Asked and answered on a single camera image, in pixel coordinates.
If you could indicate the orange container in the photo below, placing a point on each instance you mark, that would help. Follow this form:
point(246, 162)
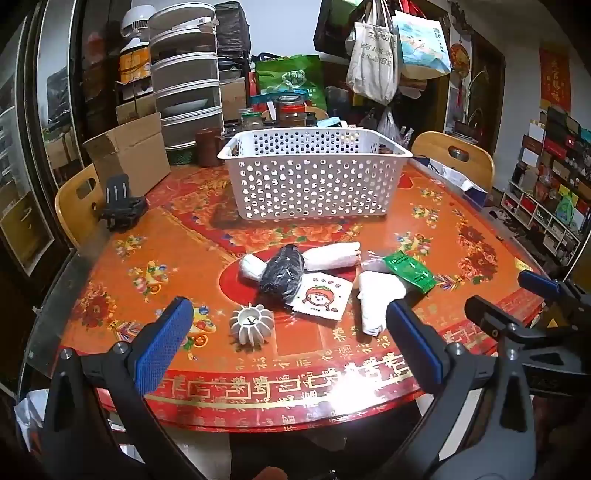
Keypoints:
point(134, 64)

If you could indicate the small white cloth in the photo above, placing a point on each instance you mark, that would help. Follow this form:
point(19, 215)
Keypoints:
point(249, 267)

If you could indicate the white flower-shaped foam piece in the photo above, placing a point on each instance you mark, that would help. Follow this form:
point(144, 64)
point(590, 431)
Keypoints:
point(251, 324)

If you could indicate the black clamp stand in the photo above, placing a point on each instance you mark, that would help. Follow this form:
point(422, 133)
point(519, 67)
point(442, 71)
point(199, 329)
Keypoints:
point(121, 207)

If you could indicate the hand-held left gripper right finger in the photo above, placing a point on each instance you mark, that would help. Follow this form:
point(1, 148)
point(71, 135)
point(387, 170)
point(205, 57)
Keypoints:
point(415, 346)

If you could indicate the red wall scroll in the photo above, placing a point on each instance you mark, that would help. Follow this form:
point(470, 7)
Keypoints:
point(555, 78)

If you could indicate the black plastic bundle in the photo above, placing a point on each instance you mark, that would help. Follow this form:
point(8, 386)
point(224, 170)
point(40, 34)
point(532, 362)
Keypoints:
point(282, 276)

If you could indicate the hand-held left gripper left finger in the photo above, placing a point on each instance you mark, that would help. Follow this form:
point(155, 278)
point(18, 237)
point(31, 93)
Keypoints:
point(159, 344)

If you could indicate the large black-lid glass jar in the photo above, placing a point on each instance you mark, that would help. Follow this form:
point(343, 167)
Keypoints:
point(288, 98)

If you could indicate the green-lid glass jar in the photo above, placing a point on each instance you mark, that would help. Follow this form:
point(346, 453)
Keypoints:
point(251, 122)

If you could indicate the green woven mat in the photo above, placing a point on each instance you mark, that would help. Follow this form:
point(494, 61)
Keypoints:
point(181, 158)

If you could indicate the brown cardboard box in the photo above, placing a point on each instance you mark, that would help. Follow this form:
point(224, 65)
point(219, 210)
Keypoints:
point(233, 99)

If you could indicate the long white cloth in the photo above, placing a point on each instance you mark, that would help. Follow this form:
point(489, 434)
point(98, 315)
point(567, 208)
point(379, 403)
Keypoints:
point(331, 257)

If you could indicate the white cartoon print packet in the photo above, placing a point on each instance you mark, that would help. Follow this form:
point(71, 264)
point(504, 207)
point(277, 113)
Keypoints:
point(324, 299)

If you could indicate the green foil packet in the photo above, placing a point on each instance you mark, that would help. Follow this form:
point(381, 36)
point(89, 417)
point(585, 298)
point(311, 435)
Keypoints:
point(411, 272)

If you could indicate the small cardboard box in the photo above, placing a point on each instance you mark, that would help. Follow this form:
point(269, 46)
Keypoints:
point(134, 110)

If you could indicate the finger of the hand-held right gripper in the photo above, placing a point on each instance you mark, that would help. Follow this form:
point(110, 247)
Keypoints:
point(538, 285)
point(491, 323)

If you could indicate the dark hanging bag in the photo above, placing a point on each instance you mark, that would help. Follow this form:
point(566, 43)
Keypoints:
point(339, 27)

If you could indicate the green shopping bag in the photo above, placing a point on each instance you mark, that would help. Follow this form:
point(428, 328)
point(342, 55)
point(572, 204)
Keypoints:
point(291, 78)

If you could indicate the white perforated plastic basket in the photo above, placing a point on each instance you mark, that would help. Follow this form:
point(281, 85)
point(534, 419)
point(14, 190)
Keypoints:
point(318, 180)

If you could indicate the white soft pack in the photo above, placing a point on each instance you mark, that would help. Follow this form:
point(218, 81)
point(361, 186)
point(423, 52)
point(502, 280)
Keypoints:
point(376, 300)

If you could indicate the red-lid pickle jar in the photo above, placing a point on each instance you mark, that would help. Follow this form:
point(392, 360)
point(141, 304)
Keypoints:
point(293, 116)

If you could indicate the blue illustrated paper bag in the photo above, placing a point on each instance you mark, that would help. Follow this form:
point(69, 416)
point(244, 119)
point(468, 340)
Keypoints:
point(422, 44)

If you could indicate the large open cardboard box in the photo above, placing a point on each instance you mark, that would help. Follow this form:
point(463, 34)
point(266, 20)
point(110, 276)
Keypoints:
point(131, 154)

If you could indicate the shelf of boxed goods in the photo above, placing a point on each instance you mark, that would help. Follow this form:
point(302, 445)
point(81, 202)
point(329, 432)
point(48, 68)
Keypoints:
point(551, 184)

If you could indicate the beige canvas tote bag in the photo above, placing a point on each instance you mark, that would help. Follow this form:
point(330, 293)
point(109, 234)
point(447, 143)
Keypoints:
point(371, 64)

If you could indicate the red hanging knot ornament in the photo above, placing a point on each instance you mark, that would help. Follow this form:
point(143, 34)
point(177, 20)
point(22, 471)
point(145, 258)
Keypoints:
point(458, 60)

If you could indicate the clear plastic bag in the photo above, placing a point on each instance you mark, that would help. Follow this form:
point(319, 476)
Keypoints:
point(388, 127)

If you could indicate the white desk fan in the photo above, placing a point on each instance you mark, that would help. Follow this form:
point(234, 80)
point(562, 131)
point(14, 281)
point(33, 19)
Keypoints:
point(137, 21)

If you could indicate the blue face mask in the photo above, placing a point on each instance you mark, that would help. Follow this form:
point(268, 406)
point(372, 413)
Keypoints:
point(328, 123)

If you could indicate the white paper bag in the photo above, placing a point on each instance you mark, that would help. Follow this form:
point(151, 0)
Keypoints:
point(457, 177)

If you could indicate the black fabric bag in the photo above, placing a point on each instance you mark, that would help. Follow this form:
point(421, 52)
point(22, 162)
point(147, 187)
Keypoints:
point(233, 27)

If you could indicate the brown ceramic mug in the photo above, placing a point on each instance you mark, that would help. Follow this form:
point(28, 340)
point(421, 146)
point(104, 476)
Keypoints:
point(208, 147)

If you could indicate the clear plastic wrapper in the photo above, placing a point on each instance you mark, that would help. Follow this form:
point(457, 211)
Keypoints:
point(375, 263)

